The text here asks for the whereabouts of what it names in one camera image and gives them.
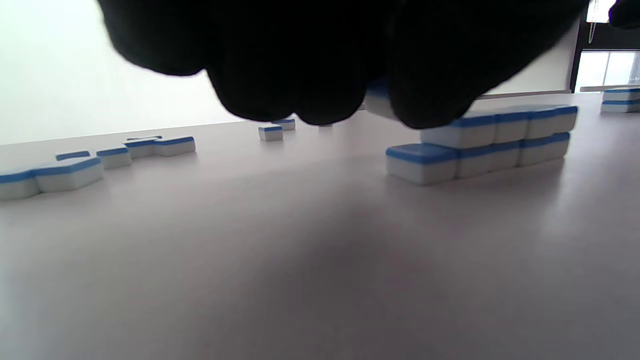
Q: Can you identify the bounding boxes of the person's left hand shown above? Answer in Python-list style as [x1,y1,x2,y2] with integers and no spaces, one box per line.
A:
[97,0,591,130]

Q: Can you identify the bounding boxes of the person's right hand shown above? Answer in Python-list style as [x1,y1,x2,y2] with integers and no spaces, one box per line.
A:
[609,0,640,30]

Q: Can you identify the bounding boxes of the single blue mahjong tile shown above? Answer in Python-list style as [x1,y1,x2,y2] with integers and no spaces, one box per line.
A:
[364,80,401,121]

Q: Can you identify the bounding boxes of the blue mahjong tile wall row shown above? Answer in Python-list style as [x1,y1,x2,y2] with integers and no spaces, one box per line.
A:
[386,105,578,187]
[601,87,640,113]

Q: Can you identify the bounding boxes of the blue mahjong tiles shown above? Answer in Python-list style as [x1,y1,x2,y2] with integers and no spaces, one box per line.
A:
[0,118,333,202]

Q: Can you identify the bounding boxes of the wide white roller blind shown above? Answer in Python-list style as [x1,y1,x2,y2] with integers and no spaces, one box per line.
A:
[0,0,581,146]

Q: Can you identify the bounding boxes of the black window frame post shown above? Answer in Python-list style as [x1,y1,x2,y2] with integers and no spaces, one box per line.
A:
[570,20,596,94]

